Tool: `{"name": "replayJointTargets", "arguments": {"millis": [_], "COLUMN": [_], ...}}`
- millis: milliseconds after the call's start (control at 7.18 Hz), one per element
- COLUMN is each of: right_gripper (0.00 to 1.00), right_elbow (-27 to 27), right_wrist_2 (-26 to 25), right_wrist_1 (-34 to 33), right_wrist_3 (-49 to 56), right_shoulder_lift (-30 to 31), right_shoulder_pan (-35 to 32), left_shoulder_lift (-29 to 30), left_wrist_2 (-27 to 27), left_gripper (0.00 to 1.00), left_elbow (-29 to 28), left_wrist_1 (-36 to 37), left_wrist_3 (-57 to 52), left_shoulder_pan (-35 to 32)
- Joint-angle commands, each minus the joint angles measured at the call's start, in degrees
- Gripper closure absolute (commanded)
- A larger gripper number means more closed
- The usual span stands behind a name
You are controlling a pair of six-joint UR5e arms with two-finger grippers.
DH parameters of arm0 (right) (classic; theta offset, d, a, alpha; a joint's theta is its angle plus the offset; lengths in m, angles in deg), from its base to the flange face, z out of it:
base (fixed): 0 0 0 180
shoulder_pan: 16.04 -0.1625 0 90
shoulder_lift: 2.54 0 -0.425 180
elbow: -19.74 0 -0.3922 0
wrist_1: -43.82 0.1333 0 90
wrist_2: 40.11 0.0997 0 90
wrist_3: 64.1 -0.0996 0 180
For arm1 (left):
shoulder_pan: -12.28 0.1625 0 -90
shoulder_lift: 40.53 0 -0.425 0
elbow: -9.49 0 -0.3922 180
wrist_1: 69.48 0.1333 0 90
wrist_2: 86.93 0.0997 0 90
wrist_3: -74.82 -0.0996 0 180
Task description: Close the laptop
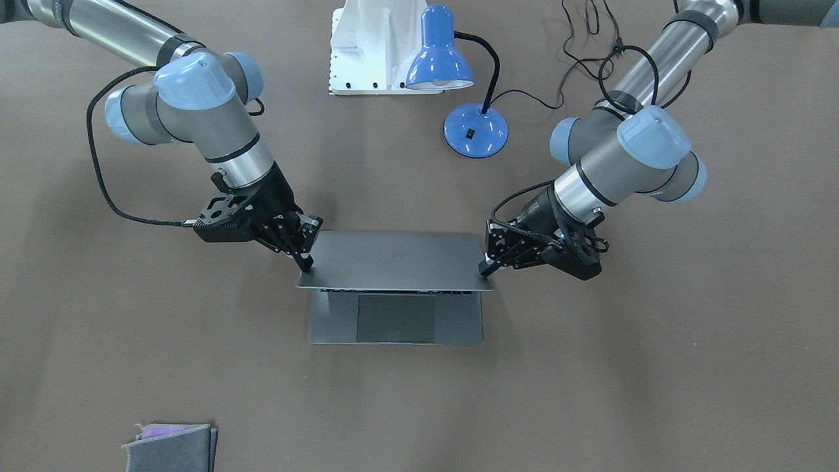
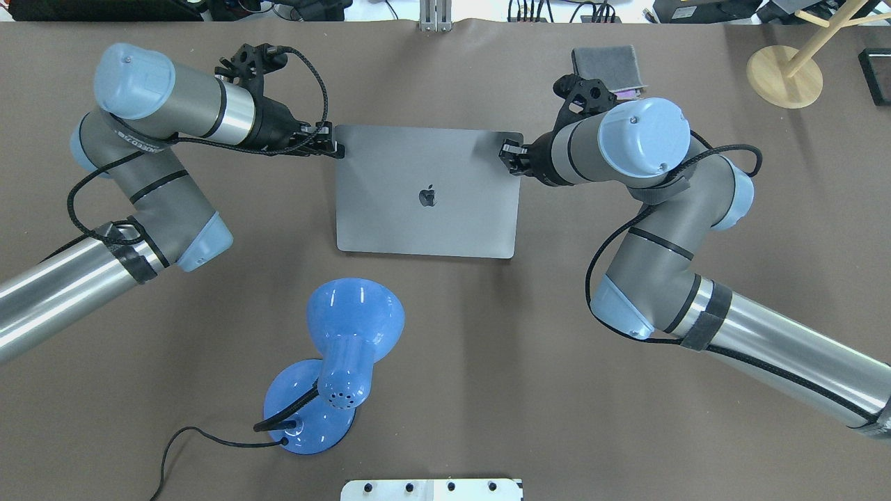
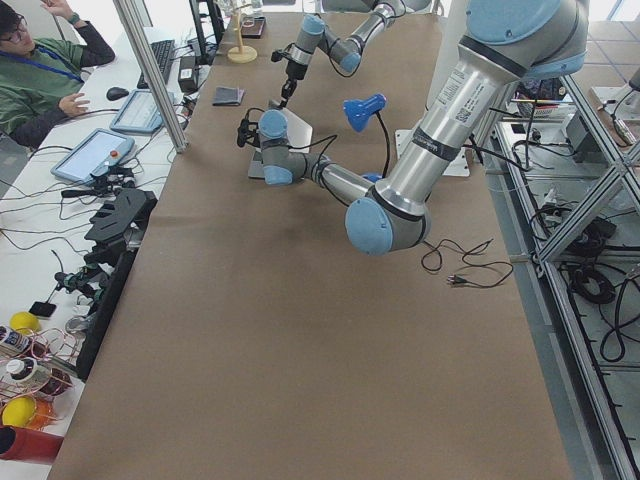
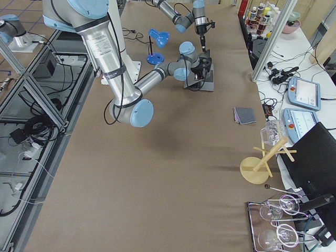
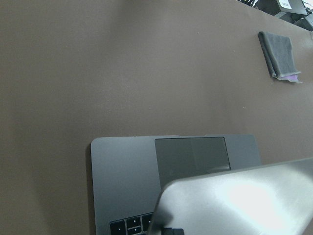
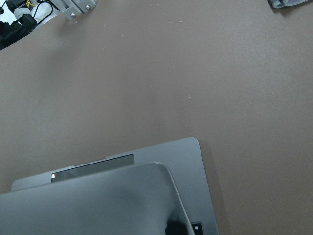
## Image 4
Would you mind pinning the pink bowl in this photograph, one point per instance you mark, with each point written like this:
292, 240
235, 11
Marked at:
291, 27

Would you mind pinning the teach pendant tablet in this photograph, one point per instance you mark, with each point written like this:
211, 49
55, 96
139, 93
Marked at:
298, 122
304, 93

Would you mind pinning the upper teach pendant tablet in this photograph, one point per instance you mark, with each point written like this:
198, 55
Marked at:
304, 93

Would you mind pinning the clear glass mug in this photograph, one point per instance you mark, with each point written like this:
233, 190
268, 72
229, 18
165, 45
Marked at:
273, 131

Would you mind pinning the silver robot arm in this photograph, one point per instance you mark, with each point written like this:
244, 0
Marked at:
91, 20
196, 16

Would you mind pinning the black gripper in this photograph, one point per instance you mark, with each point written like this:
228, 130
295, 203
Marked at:
196, 70
200, 30

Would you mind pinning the black office chair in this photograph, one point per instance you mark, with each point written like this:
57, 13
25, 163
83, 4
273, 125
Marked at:
313, 168

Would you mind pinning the aluminium frame post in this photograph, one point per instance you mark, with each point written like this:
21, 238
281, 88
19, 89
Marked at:
277, 30

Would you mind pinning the blue desk lamp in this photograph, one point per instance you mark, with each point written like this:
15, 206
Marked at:
160, 38

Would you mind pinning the folded grey cloth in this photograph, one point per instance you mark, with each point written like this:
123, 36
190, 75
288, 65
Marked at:
244, 115

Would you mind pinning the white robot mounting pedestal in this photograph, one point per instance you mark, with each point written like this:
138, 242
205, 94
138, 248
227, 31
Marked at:
115, 28

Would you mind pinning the grey laptop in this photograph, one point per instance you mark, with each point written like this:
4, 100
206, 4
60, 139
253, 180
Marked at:
207, 84

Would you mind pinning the wine glass rack tray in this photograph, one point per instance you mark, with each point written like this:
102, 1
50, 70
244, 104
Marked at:
272, 222

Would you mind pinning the lower teach pendant tablet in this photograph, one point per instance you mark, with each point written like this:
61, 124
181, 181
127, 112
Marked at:
298, 122

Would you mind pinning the wooden mug tree stand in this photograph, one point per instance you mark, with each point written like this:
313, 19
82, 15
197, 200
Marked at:
256, 170

